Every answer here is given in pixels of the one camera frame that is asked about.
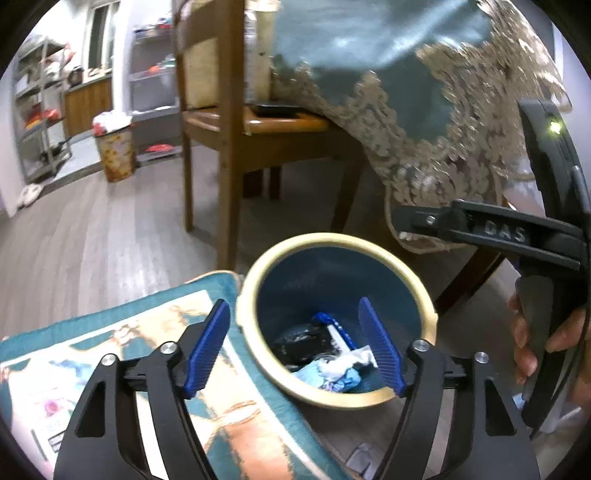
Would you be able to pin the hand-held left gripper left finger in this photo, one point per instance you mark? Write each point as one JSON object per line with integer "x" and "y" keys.
{"x": 207, "y": 350}

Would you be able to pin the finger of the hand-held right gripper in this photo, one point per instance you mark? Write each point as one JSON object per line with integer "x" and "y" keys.
{"x": 425, "y": 220}

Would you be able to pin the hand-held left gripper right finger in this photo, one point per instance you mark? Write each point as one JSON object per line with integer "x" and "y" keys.
{"x": 381, "y": 346}

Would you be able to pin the white tissue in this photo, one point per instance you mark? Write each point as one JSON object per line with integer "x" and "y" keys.
{"x": 344, "y": 362}

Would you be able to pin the blue wrapper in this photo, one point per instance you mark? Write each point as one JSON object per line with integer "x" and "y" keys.
{"x": 348, "y": 379}

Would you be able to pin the black plastic bag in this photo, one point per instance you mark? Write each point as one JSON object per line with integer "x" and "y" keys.
{"x": 300, "y": 344}

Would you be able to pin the teal bin with yellow rim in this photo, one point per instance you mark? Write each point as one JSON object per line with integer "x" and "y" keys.
{"x": 323, "y": 272}

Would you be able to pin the person's right hand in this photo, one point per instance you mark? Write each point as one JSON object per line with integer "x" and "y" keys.
{"x": 524, "y": 341}

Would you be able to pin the printed floor mat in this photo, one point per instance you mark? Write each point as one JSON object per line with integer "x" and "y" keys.
{"x": 258, "y": 429}

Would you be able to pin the black flat box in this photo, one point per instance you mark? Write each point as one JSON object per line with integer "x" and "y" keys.
{"x": 276, "y": 109}

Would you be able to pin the teal lace-trimmed tablecloth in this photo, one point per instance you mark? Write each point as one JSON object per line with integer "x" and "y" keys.
{"x": 369, "y": 37}

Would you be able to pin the wooden chair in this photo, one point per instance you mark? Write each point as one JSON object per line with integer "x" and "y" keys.
{"x": 228, "y": 138}

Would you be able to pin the floral waste bin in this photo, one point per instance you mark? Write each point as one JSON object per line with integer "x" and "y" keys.
{"x": 115, "y": 152}

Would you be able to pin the wooden kitchen counter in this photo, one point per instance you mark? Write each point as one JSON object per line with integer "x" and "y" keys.
{"x": 87, "y": 106}

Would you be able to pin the grey plastic shelf rack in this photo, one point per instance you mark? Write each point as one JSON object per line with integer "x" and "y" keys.
{"x": 152, "y": 83}

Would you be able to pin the metal shelf rack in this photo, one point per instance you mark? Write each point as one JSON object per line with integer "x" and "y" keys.
{"x": 41, "y": 115}

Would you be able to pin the dark cooking pot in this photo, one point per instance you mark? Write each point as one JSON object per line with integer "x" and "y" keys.
{"x": 75, "y": 76}

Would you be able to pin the kitchen window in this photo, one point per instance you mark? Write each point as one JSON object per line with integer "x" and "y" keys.
{"x": 102, "y": 37}

